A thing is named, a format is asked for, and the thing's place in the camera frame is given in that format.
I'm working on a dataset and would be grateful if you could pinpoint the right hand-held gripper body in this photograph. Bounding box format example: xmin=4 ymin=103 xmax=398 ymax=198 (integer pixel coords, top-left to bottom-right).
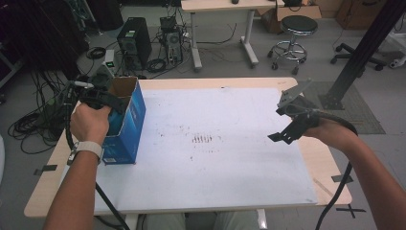
xmin=276 ymin=78 xmax=321 ymax=128

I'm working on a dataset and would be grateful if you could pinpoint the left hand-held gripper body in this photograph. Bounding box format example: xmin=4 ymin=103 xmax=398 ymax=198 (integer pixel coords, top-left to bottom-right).
xmin=65 ymin=72 xmax=113 ymax=111

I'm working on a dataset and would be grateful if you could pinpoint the blue cardboard box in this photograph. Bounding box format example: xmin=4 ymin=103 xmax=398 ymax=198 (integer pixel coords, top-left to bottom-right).
xmin=101 ymin=76 xmax=147 ymax=166

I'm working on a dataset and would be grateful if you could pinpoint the person's right hand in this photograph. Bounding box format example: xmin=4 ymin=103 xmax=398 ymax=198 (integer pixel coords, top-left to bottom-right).
xmin=303 ymin=118 xmax=350 ymax=150

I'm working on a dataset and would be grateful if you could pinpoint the person's left hand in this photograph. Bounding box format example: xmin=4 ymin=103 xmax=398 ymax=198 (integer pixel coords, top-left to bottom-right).
xmin=69 ymin=102 xmax=113 ymax=148

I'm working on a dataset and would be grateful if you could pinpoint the grey power supply unit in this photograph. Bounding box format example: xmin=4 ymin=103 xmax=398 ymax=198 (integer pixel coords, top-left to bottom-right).
xmin=102 ymin=48 xmax=117 ymax=77

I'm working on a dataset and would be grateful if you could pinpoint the wristwatch with white band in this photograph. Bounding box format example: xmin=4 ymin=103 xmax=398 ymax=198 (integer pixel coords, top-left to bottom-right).
xmin=66 ymin=140 xmax=104 ymax=166

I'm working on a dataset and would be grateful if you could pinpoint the grey floor mat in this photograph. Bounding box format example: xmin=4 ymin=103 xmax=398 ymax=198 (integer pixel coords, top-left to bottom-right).
xmin=298 ymin=80 xmax=387 ymax=135

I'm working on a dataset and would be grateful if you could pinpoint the beige tape strip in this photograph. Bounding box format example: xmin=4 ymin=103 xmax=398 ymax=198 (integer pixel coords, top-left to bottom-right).
xmin=312 ymin=177 xmax=338 ymax=201

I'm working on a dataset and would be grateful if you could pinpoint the black computer tower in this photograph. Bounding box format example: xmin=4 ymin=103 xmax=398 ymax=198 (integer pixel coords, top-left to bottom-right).
xmin=116 ymin=16 xmax=153 ymax=72

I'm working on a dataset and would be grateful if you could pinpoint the black tape strip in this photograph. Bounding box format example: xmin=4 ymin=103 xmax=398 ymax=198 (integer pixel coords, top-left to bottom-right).
xmin=33 ymin=164 xmax=58 ymax=176
xmin=330 ymin=174 xmax=354 ymax=185

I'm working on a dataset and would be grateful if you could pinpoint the black office chair base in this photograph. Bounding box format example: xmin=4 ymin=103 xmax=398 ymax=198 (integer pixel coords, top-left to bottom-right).
xmin=329 ymin=42 xmax=387 ymax=72

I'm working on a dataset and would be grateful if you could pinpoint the dark curtain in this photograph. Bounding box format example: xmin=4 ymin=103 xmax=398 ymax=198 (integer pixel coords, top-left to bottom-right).
xmin=0 ymin=0 xmax=90 ymax=94

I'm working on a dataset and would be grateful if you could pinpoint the black round stool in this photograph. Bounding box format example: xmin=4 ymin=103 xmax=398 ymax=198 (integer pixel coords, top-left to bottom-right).
xmin=267 ymin=14 xmax=319 ymax=77

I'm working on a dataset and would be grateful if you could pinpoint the small open computer case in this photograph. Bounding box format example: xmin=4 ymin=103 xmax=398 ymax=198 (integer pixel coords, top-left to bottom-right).
xmin=159 ymin=15 xmax=186 ymax=65

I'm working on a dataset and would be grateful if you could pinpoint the black tape cross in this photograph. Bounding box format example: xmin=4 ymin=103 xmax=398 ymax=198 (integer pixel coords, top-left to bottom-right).
xmin=335 ymin=204 xmax=367 ymax=219

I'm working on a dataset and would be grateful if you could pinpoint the white table mat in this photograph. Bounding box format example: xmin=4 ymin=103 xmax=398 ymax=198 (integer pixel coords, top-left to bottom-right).
xmin=94 ymin=86 xmax=320 ymax=216

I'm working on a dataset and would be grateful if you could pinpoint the white table leg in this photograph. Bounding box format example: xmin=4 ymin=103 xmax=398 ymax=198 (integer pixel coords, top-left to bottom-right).
xmin=256 ymin=209 xmax=268 ymax=230
xmin=124 ymin=214 xmax=140 ymax=230

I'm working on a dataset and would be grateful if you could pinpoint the open cardboard box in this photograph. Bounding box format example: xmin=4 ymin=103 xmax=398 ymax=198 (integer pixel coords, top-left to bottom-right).
xmin=257 ymin=4 xmax=323 ymax=35

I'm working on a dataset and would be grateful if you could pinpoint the white device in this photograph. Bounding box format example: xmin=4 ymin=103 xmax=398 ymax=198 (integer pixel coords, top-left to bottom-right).
xmin=388 ymin=32 xmax=406 ymax=70

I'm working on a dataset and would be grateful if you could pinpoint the brown cardboard box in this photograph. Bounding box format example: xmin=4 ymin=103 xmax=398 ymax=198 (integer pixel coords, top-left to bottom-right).
xmin=334 ymin=0 xmax=389 ymax=32

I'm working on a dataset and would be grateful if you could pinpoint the white-legged wooden desk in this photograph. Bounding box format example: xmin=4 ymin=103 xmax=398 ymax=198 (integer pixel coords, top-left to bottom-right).
xmin=180 ymin=0 xmax=285 ymax=72

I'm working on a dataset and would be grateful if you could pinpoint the coiled black cable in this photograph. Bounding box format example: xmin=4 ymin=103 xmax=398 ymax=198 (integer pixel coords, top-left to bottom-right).
xmin=146 ymin=57 xmax=168 ymax=74
xmin=85 ymin=46 xmax=107 ymax=60

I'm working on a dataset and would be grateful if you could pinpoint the tangle of black floor cables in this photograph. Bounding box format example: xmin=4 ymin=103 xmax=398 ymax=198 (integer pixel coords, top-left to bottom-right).
xmin=8 ymin=70 xmax=78 ymax=156

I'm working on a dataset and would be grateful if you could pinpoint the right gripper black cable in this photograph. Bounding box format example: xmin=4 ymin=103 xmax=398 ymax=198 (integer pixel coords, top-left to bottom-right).
xmin=285 ymin=106 xmax=359 ymax=230

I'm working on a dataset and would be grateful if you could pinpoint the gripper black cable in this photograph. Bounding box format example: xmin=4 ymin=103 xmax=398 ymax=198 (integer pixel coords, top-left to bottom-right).
xmin=285 ymin=106 xmax=359 ymax=230
xmin=63 ymin=89 xmax=131 ymax=230

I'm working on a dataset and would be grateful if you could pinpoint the black metal post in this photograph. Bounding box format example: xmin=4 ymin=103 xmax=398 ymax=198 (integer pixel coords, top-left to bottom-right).
xmin=319 ymin=0 xmax=406 ymax=111

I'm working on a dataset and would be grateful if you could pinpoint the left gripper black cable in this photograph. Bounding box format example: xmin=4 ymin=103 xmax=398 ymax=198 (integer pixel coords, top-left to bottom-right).
xmin=63 ymin=89 xmax=131 ymax=230

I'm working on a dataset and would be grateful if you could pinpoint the thin black floor cable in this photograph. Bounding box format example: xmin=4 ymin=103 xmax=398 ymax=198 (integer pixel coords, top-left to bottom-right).
xmin=195 ymin=22 xmax=238 ymax=46

